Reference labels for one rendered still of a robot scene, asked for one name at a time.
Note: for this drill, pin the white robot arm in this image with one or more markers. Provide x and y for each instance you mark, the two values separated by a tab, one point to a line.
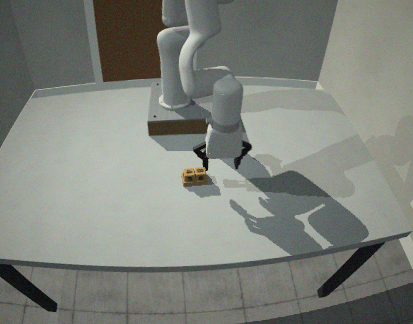
204	22

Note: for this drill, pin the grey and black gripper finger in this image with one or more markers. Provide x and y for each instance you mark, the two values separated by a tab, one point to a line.
247	147
201	155

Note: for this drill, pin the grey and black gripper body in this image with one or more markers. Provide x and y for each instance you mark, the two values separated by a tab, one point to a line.
222	145

